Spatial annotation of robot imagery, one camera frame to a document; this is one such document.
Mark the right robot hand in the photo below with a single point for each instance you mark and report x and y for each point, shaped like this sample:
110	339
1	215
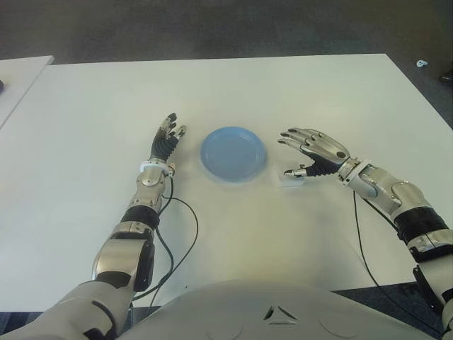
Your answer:
325	148

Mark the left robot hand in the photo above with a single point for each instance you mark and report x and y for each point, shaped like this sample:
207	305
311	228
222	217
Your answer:
163	147

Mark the white charger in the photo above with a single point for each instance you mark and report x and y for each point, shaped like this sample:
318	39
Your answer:
292	182

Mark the blue plastic plate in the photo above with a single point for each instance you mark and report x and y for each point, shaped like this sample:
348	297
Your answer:
233	154

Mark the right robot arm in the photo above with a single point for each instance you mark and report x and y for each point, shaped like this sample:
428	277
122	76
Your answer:
382	184

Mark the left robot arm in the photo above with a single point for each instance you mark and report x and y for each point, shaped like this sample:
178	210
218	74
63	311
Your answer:
124	255

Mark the small white floor object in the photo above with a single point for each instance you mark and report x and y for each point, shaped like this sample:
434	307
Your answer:
421	64

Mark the white side table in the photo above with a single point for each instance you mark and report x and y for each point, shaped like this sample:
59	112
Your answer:
21	81

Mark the grey robot torso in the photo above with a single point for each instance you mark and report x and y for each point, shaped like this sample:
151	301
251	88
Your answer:
276	311

